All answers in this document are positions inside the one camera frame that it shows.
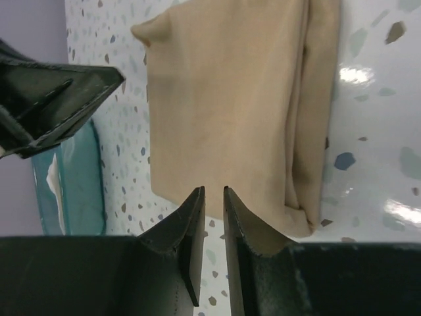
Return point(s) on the beige t shirt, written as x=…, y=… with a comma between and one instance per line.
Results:
x=239, y=96

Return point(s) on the teal plastic basket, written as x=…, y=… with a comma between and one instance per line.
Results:
x=80, y=172

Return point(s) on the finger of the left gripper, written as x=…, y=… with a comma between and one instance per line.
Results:
x=44, y=104

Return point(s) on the white cloth in basket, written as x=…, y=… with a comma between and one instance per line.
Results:
x=53, y=180

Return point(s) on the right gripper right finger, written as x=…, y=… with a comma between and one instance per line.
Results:
x=270, y=274

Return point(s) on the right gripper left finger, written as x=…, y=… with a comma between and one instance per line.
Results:
x=156, y=273

